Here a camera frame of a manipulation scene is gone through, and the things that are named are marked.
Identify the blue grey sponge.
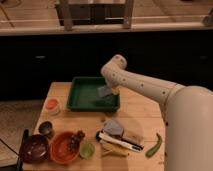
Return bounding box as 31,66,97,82
98,85,112,98

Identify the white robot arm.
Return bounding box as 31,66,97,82
99,55,213,171

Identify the green plastic tray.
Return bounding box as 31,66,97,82
67,77,120,112

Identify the grey cloth piece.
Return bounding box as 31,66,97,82
103,119,124,136

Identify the yellow banana toy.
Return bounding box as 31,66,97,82
101,141,129,157

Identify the white jar orange lid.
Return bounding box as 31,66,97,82
45,99,60,115

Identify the small green cup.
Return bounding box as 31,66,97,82
79,142,95,159

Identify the brown grape bunch toy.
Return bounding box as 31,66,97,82
68,131,85,151

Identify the green chili pepper toy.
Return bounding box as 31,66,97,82
145,133,162,158

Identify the small metal cup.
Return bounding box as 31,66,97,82
38,121,54,138

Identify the orange bowl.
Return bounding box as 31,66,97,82
49,131,80,165

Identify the dark maroon bowl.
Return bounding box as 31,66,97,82
20,134,49,164

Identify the white black handled utensil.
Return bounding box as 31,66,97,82
96,131,143,152

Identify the wooden stool frame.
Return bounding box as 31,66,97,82
55,0,134,31

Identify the black spoon handle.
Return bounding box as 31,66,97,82
15,129,29,171

